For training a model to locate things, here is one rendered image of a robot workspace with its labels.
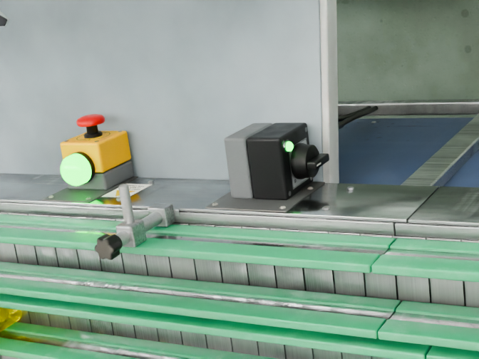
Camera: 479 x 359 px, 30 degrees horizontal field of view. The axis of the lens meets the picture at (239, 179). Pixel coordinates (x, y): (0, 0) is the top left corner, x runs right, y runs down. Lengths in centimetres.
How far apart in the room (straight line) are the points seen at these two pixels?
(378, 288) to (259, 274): 15
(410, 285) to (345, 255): 10
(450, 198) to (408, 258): 14
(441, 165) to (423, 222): 22
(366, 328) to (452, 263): 12
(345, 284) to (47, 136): 56
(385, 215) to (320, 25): 26
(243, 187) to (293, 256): 18
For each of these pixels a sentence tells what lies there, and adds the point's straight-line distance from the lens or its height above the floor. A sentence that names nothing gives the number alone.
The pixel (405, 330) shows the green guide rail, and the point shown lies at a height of 96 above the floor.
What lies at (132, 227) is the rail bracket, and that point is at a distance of 106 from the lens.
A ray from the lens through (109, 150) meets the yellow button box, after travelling 125.
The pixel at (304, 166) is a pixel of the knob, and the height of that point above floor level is 82.
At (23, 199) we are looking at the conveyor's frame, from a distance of 129.
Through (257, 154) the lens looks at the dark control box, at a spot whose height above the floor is 83.
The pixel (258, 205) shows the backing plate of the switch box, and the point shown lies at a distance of 108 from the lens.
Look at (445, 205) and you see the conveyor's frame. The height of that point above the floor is 83.
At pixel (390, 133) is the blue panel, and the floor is 43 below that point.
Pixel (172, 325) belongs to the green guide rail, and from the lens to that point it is 108.
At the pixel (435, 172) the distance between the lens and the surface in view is 117.
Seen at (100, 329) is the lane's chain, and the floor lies 88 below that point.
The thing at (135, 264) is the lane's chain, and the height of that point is 88.
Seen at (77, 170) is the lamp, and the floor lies 85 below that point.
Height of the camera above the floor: 175
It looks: 56 degrees down
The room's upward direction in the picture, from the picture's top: 122 degrees counter-clockwise
